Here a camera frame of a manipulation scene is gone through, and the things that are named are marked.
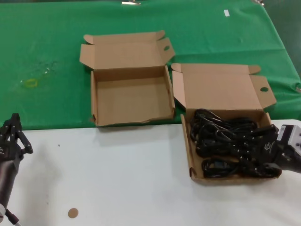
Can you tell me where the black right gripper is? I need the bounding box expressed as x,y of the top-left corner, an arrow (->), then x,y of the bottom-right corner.
252,124 -> 290,176

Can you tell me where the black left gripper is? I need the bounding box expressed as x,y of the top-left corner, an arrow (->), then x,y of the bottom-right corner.
0,113 -> 34,166

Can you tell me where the black power cable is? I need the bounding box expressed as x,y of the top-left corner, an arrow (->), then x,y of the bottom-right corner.
202,158 -> 239,178
195,117 -> 268,162
190,131 -> 247,159
191,108 -> 227,132

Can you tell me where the cardboard box with round hole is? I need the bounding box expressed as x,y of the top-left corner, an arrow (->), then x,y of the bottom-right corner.
171,62 -> 283,182

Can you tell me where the cardboard box with oval hole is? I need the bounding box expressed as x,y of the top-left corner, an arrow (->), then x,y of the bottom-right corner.
79,30 -> 176,128

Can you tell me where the green tablecloth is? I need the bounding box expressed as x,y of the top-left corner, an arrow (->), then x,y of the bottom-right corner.
0,1 -> 301,132

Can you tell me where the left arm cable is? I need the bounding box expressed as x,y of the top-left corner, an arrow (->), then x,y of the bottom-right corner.
5,208 -> 21,226

